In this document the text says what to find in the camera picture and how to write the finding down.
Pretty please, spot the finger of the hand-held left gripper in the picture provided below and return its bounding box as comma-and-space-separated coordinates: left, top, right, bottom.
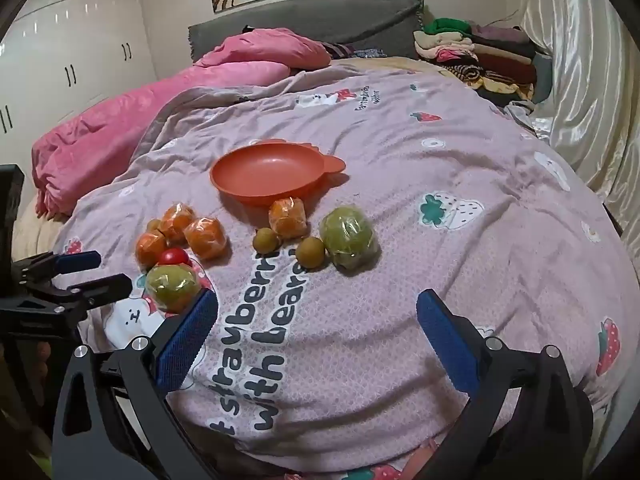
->
50, 274, 133, 312
17, 250, 102, 282

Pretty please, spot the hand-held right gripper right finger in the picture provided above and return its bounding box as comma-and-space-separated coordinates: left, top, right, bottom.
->
416, 288, 593, 480

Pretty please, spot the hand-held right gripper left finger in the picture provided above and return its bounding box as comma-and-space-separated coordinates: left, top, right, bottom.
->
52, 290, 221, 480

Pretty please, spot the plastic-wrapped orange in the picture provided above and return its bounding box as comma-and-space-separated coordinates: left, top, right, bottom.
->
135, 231, 168, 269
184, 217, 228, 261
268, 197, 308, 239
160, 203, 197, 242

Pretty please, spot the plastic-wrapped green fruit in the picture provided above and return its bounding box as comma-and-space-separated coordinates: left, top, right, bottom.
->
146, 263, 201, 312
320, 206, 379, 272

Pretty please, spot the orange plastic plate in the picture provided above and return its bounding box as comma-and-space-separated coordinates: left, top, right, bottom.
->
210, 139, 347, 207

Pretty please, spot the person's left hand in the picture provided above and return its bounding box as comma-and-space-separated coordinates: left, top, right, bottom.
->
27, 341, 53, 401

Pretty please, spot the mauve strawberry printed blanket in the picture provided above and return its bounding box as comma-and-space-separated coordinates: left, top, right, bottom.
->
52, 62, 628, 480

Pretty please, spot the pink quilt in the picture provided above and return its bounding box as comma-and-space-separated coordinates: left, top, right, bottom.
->
31, 30, 332, 218

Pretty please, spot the white wardrobe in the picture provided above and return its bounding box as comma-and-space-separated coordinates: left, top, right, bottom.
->
0, 0, 158, 166

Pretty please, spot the grey crumpled cloth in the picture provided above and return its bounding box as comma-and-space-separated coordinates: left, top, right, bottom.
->
505, 100, 538, 126

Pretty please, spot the pile of folded clothes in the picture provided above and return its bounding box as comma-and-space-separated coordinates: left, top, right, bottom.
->
412, 17, 553, 108

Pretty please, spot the cream satin curtain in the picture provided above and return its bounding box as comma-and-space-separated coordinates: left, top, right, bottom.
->
520, 0, 640, 241

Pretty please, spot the dark patterned pillow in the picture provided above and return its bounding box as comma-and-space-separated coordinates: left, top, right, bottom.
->
320, 41, 388, 61

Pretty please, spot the grey padded headboard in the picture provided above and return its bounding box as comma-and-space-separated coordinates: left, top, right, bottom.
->
187, 0, 426, 63

